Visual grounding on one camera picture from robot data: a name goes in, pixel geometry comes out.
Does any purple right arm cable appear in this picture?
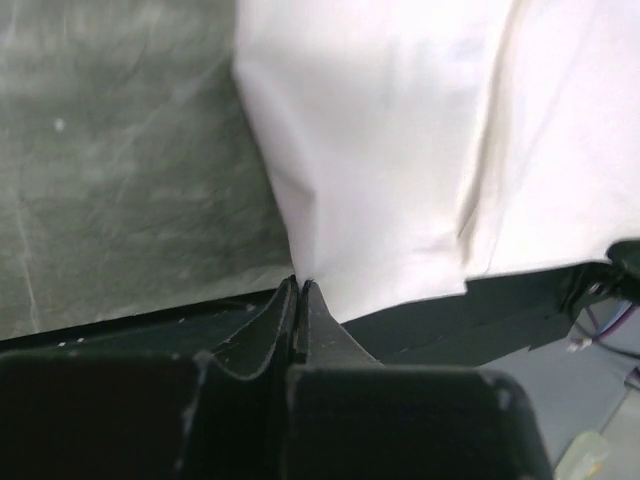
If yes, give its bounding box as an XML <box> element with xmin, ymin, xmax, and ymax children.
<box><xmin>567</xmin><ymin>299</ymin><xmax>640</xmax><ymax>389</ymax></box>

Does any white t-shirt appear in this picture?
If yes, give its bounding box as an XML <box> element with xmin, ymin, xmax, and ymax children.
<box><xmin>233</xmin><ymin>1</ymin><xmax>639</xmax><ymax>322</ymax></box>

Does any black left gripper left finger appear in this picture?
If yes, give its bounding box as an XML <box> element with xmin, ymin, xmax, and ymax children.
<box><xmin>1</xmin><ymin>278</ymin><xmax>298</xmax><ymax>479</ymax></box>

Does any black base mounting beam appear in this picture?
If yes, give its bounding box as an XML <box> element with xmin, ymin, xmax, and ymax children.
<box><xmin>1</xmin><ymin>263</ymin><xmax>622</xmax><ymax>366</ymax></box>

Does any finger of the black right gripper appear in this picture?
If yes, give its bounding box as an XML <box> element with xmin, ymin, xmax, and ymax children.
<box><xmin>607</xmin><ymin>238</ymin><xmax>640</xmax><ymax>278</ymax></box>

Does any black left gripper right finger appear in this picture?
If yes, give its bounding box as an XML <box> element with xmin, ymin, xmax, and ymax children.
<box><xmin>287</xmin><ymin>281</ymin><xmax>553</xmax><ymax>479</ymax></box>

